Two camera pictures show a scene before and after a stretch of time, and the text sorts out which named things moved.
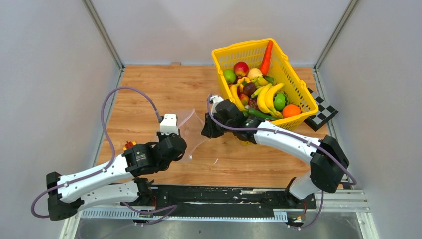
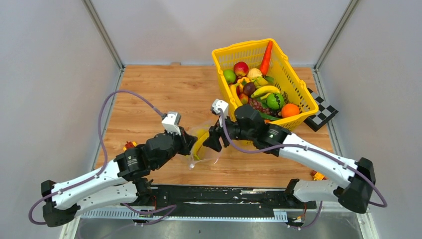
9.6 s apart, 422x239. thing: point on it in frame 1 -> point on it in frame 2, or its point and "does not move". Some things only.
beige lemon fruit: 254,73 does not move
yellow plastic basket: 279,65 does not move
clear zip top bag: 190,126 -> 199,152
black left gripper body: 162,137 does not move
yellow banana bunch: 264,99 -> 202,135
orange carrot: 265,58 does not move
